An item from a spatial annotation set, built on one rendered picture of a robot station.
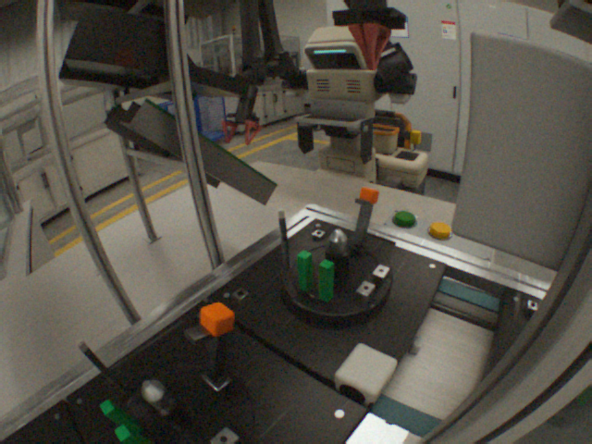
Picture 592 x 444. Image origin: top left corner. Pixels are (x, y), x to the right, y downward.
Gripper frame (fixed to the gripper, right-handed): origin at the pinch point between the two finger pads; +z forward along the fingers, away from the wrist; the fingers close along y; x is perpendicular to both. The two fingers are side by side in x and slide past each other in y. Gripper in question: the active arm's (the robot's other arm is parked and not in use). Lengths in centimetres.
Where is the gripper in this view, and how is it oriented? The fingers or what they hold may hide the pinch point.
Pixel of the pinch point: (372, 65)
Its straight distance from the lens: 46.2
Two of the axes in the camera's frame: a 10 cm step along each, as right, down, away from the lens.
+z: 0.6, 8.6, 5.1
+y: 7.8, 2.8, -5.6
